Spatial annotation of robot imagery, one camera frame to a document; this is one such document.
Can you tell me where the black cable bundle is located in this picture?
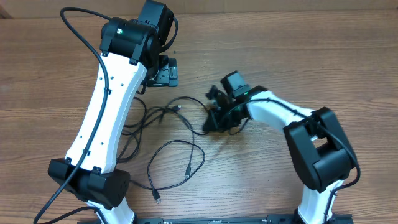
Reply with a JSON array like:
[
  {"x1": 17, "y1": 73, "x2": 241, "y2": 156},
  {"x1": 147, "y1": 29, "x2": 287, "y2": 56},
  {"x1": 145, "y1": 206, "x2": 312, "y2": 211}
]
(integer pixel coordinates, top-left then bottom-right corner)
[{"x1": 116, "y1": 96, "x2": 211, "y2": 205}]

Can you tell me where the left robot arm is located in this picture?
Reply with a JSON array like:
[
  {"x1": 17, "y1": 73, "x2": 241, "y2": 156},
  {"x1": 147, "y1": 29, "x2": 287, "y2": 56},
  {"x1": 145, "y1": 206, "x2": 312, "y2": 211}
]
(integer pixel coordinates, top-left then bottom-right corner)
[{"x1": 48, "y1": 1, "x2": 178, "y2": 223}]

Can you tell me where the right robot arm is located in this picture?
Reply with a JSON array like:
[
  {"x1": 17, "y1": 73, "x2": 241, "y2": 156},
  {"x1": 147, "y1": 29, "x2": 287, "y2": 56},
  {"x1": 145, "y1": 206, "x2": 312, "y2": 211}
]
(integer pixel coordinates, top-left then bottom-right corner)
[{"x1": 202, "y1": 71, "x2": 361, "y2": 223}]

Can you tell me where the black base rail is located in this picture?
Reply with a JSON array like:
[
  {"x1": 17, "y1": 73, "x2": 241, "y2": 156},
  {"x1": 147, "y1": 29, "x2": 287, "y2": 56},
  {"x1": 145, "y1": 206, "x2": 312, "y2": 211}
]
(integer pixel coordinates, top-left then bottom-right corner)
[{"x1": 134, "y1": 215, "x2": 298, "y2": 224}]

